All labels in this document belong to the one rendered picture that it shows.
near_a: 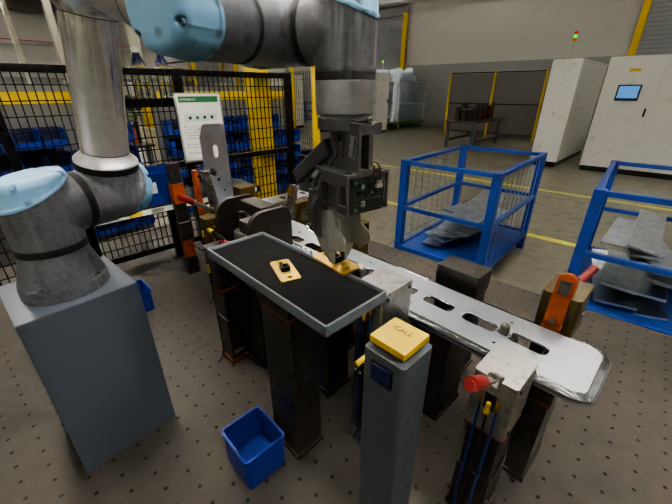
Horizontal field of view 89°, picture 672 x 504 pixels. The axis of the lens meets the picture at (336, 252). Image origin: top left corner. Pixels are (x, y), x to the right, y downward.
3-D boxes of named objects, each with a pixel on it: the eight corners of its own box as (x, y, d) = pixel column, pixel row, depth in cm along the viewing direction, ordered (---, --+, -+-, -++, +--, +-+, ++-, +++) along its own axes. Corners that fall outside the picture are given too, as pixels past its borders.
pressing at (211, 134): (234, 201, 159) (224, 122, 144) (210, 206, 151) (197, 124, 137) (233, 200, 159) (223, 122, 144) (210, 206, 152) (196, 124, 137)
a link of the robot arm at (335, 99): (303, 80, 43) (353, 81, 48) (304, 119, 45) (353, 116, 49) (339, 79, 38) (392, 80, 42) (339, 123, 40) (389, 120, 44)
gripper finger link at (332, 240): (336, 279, 49) (340, 217, 45) (313, 263, 53) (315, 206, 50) (353, 274, 51) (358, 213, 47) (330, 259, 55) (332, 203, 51)
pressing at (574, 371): (617, 351, 69) (619, 345, 69) (589, 418, 55) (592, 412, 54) (250, 204, 159) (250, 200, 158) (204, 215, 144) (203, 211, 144)
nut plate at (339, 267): (361, 268, 53) (361, 261, 53) (342, 275, 51) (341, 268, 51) (330, 251, 59) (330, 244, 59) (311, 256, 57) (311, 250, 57)
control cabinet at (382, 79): (347, 138, 1143) (348, 54, 1038) (335, 137, 1175) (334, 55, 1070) (387, 132, 1306) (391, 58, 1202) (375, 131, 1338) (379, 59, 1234)
